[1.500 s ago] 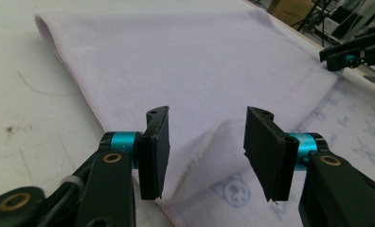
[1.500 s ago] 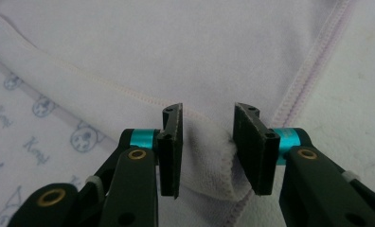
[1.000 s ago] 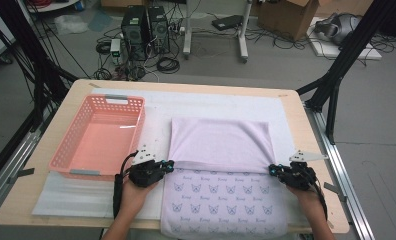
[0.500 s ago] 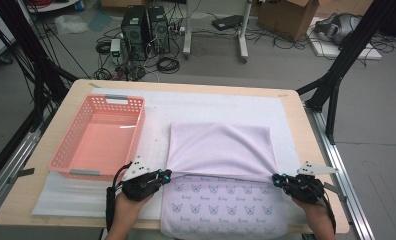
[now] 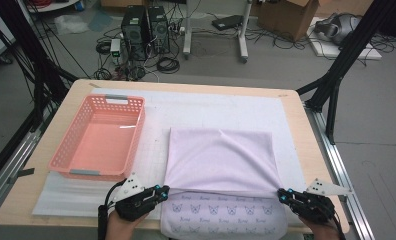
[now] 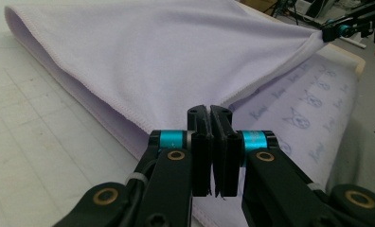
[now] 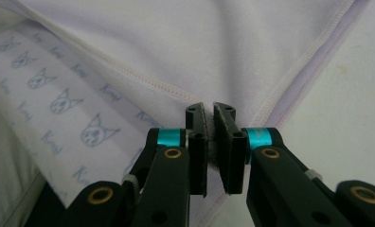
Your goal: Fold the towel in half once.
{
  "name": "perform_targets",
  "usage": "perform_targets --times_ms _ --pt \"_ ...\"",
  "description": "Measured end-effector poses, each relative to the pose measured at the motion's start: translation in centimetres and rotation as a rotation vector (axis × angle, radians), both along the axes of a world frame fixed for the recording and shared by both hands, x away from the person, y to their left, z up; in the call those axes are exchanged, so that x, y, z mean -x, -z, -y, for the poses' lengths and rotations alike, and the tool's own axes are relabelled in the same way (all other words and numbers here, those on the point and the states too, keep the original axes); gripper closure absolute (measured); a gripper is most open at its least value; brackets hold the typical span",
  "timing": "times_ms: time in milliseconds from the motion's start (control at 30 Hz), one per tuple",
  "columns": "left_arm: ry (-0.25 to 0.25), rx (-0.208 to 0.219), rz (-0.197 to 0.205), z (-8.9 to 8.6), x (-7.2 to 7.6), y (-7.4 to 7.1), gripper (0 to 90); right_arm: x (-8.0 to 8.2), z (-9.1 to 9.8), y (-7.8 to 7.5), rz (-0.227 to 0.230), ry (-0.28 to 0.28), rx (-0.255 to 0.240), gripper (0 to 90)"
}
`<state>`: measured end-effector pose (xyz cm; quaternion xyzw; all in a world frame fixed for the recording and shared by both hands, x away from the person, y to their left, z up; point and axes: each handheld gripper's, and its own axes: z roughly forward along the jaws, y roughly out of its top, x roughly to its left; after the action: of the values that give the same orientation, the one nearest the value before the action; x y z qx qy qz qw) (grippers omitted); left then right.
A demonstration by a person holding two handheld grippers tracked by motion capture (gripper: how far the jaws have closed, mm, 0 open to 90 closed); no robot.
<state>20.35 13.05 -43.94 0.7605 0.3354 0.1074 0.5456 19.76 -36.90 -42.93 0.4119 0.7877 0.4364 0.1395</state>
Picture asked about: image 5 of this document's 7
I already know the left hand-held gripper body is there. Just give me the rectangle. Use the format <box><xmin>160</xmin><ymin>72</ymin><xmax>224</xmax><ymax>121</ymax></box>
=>
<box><xmin>111</xmin><ymin>172</ymin><xmax>162</xmax><ymax>223</ymax></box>

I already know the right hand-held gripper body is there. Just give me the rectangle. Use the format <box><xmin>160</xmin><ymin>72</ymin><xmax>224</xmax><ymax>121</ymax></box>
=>
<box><xmin>288</xmin><ymin>178</ymin><xmax>353</xmax><ymax>224</ymax></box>

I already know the lavender cat print cloth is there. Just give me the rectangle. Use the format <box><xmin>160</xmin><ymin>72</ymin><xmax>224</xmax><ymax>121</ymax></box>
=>
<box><xmin>159</xmin><ymin>127</ymin><xmax>289</xmax><ymax>240</ymax></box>

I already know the pink plastic basket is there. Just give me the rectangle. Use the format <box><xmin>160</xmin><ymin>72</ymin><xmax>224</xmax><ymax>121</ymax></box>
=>
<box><xmin>48</xmin><ymin>93</ymin><xmax>146</xmax><ymax>183</ymax></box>

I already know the person's right hand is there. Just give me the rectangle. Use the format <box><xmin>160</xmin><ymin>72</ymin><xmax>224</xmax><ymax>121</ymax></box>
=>
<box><xmin>298</xmin><ymin>215</ymin><xmax>342</xmax><ymax>240</ymax></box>

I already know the person's left hand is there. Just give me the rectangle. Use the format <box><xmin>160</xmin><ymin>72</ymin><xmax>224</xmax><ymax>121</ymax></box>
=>
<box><xmin>105</xmin><ymin>209</ymin><xmax>150</xmax><ymax>240</ymax></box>

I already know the white grid mat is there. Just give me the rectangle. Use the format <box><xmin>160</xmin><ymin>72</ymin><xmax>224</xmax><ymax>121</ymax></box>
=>
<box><xmin>31</xmin><ymin>87</ymin><xmax>307</xmax><ymax>225</ymax></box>

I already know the white board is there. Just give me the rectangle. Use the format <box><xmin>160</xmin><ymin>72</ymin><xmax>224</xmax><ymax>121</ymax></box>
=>
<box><xmin>306</xmin><ymin>16</ymin><xmax>383</xmax><ymax>61</ymax></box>

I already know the white power adapter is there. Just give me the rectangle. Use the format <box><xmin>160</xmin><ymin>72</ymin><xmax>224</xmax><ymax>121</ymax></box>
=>
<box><xmin>109</xmin><ymin>38</ymin><xmax>122</xmax><ymax>64</ymax></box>

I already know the black computer tower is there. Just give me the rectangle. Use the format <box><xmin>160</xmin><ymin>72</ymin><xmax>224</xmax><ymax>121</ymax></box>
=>
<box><xmin>120</xmin><ymin>4</ymin><xmax>150</xmax><ymax>62</ymax></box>
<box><xmin>147</xmin><ymin>5</ymin><xmax>171</xmax><ymax>55</ymax></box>

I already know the white metal stand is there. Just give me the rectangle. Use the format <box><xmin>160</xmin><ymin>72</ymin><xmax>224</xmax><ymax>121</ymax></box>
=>
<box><xmin>182</xmin><ymin>0</ymin><xmax>254</xmax><ymax>64</ymax></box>

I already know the grey and black device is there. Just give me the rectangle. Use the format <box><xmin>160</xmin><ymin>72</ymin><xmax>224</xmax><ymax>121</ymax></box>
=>
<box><xmin>314</xmin><ymin>12</ymin><xmax>362</xmax><ymax>46</ymax></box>

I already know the cardboard box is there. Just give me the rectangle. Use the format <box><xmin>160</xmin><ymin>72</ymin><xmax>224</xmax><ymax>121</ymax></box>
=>
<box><xmin>257</xmin><ymin>0</ymin><xmax>320</xmax><ymax>42</ymax></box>

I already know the blue sheet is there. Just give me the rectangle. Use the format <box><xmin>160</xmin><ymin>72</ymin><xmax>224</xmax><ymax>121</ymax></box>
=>
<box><xmin>87</xmin><ymin>9</ymin><xmax>114</xmax><ymax>33</ymax></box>

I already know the black flat device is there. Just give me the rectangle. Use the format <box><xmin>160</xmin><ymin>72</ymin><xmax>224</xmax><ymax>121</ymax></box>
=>
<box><xmin>211</xmin><ymin>14</ymin><xmax>244</xmax><ymax>32</ymax></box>

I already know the clear plastic bag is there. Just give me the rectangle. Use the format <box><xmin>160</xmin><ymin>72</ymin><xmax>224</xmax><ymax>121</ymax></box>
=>
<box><xmin>54</xmin><ymin>13</ymin><xmax>89</xmax><ymax>36</ymax></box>

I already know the white round table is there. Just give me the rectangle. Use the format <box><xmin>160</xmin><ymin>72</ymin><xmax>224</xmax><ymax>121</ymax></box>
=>
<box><xmin>25</xmin><ymin>0</ymin><xmax>84</xmax><ymax>14</ymax></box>

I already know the right hand-held gripper cable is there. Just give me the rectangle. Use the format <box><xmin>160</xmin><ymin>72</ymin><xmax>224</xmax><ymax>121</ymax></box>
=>
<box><xmin>330</xmin><ymin>213</ymin><xmax>348</xmax><ymax>240</ymax></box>

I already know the grey table bracket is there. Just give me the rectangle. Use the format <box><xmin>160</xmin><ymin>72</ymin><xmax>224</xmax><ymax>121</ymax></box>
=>
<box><xmin>6</xmin><ymin>167</ymin><xmax>35</xmax><ymax>184</ymax></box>

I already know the black cable coil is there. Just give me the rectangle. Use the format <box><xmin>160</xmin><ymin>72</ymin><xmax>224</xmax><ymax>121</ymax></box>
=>
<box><xmin>156</xmin><ymin>56</ymin><xmax>181</xmax><ymax>74</ymax></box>

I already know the black frame post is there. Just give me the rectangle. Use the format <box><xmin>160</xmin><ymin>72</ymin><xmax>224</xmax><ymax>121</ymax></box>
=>
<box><xmin>295</xmin><ymin>0</ymin><xmax>396</xmax><ymax>145</ymax></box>
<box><xmin>0</xmin><ymin>0</ymin><xmax>79</xmax><ymax>131</ymax></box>

